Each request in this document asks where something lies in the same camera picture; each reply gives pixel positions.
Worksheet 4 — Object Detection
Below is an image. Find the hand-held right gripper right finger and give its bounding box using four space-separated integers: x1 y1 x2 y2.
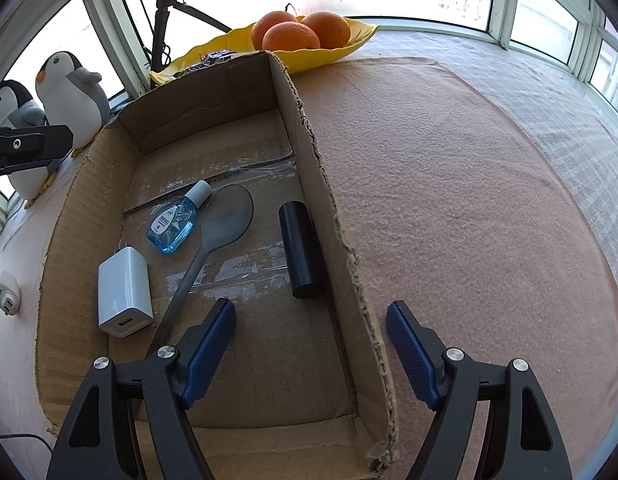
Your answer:
386 300 575 480

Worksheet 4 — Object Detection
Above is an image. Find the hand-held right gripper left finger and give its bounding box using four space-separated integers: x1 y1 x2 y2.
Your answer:
46 297 237 480

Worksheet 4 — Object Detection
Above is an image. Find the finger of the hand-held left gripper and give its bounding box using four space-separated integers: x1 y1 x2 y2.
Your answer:
0 125 74 179

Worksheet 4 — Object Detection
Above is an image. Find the cardboard box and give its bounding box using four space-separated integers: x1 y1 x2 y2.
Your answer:
35 51 401 480

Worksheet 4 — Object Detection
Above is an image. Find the white USB charger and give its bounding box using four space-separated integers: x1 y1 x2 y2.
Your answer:
97 246 155 339

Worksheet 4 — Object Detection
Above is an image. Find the clear blue sanitizer bottle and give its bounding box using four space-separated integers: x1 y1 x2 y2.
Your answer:
145 180 212 256

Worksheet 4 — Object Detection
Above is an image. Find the black cylinder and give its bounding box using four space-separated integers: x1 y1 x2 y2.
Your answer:
279 201 324 300

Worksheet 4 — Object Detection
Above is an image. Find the grey spoon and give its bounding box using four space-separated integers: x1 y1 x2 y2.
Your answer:
144 183 255 361

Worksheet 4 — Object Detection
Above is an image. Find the large penguin plush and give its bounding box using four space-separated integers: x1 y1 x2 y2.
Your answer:
0 80 64 208

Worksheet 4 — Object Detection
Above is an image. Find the small penguin plush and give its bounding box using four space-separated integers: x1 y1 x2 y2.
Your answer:
35 51 112 161

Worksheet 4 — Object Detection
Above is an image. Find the white socket adapter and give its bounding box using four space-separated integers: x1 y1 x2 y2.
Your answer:
0 270 20 317

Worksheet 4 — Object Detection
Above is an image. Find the black tripod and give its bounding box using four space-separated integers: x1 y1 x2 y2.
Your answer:
149 0 233 73

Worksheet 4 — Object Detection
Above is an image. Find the pile of wrapped candies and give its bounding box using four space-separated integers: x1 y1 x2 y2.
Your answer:
176 50 235 78

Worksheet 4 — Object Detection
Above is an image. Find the orange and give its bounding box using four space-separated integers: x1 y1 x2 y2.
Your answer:
262 21 321 52
251 11 297 51
301 11 351 50

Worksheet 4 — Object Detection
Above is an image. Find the white checked cloth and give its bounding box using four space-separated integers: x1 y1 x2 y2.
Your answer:
374 30 618 281

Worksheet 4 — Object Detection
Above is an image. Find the yellow fruit bowl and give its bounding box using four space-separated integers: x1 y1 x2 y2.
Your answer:
150 16 381 86

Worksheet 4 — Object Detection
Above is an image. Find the black cable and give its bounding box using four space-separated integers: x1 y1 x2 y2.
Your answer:
0 432 57 448

